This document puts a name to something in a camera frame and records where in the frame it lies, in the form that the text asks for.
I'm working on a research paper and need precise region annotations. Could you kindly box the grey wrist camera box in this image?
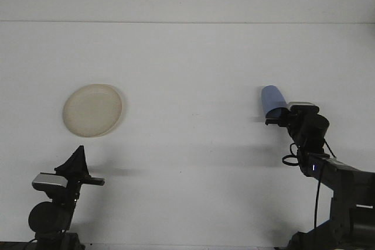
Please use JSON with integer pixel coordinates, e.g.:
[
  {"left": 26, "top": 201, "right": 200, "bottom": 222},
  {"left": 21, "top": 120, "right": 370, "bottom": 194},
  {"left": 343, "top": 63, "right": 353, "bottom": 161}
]
[
  {"left": 31, "top": 173, "right": 67, "bottom": 191},
  {"left": 286, "top": 101, "right": 320, "bottom": 114}
]

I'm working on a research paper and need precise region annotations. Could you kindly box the pale blue cup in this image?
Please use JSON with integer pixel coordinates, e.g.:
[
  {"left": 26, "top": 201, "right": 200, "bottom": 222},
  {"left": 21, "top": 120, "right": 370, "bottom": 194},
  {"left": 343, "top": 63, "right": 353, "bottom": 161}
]
[{"left": 260, "top": 85, "right": 289, "bottom": 118}]

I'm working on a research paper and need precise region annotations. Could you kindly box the pale round plate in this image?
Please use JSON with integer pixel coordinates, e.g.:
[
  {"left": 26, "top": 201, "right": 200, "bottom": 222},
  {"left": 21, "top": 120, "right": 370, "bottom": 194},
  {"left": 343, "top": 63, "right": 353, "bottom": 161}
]
[{"left": 62, "top": 83, "right": 129, "bottom": 139}]

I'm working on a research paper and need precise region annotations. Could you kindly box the looped black wrist cable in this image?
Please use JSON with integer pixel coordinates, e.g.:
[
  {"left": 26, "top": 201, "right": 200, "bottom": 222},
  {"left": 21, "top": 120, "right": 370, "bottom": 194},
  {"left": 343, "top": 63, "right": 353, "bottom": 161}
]
[{"left": 282, "top": 143, "right": 302, "bottom": 168}]

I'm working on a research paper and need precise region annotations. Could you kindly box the long black arm cable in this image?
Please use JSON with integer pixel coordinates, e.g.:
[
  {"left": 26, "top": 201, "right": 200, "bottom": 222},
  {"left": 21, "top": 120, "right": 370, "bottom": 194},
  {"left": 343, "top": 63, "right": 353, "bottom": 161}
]
[{"left": 313, "top": 159, "right": 328, "bottom": 231}]

